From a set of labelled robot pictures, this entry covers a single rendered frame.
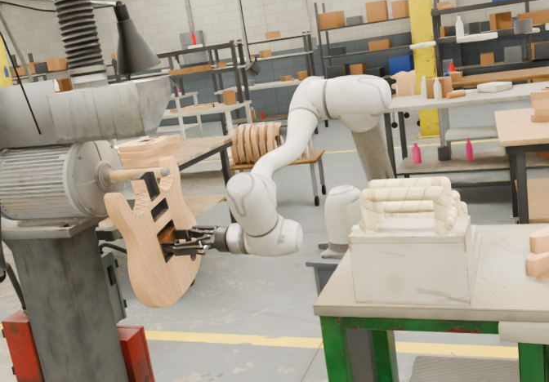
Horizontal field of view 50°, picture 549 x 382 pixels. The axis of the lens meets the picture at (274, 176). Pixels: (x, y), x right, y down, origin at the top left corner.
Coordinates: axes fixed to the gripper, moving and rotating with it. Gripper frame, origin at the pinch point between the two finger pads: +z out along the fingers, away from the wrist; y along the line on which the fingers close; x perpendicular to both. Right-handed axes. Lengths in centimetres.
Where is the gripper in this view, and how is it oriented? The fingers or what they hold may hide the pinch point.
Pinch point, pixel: (170, 240)
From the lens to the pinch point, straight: 181.3
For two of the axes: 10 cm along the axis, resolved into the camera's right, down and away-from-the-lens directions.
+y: 3.1, -4.1, 8.6
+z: -9.3, 0.7, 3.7
